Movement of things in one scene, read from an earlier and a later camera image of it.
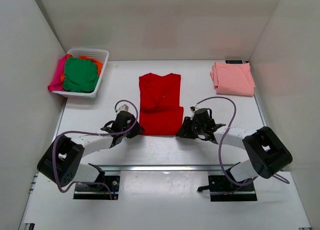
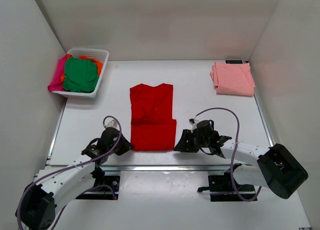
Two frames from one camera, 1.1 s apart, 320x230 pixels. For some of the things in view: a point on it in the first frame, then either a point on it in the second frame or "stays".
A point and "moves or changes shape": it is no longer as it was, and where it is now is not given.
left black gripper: (137, 129) → (126, 146)
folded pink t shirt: (233, 79) stays
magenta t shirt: (57, 84) stays
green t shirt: (80, 75) stays
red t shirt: (160, 112) moves or changes shape
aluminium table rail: (166, 168) stays
